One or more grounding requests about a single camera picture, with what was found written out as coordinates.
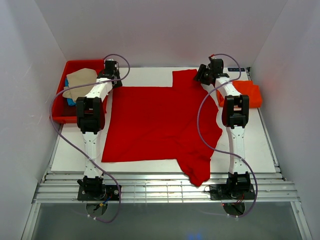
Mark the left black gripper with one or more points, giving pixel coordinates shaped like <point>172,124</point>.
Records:
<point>119,84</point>

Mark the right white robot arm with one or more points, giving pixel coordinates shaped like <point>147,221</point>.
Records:
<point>235,116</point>

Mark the blue folded t shirt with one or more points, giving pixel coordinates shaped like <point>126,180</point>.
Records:
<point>68,97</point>

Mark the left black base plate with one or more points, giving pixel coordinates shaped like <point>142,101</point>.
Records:
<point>110,192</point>

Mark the folded orange t shirt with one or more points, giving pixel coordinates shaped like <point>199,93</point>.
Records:
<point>245,87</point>

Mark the beige folded t shirt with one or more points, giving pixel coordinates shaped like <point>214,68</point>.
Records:
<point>83,76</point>

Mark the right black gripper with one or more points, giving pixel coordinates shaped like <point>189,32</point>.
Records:
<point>199,76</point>

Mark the aluminium rail frame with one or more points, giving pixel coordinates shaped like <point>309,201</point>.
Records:
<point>162,181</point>

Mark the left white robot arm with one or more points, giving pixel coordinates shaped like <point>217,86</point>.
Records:
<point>90,113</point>

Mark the red plastic bin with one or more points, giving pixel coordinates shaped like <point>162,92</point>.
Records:
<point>61,112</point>

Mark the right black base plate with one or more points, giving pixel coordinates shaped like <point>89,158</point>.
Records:
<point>221,192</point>

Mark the red t shirt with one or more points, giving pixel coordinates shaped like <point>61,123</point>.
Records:
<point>164,123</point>

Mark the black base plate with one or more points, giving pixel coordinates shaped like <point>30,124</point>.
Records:
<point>221,192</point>
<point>110,192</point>

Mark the blue table label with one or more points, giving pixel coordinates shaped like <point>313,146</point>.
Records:
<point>234,69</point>

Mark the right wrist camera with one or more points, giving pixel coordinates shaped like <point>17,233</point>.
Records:
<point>216,65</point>

